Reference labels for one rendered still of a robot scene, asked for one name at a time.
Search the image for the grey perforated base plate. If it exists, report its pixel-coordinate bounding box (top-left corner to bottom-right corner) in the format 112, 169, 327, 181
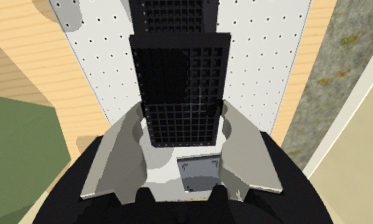
47, 0, 313, 201

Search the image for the black well plate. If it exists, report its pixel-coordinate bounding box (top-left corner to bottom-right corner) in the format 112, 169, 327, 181
140, 0, 207, 34
129, 32, 232, 148

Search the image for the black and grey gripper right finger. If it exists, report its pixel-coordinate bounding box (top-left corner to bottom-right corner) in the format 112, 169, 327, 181
218, 99, 334, 224

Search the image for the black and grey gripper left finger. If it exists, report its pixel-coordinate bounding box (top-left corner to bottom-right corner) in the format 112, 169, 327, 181
32, 101, 147, 224

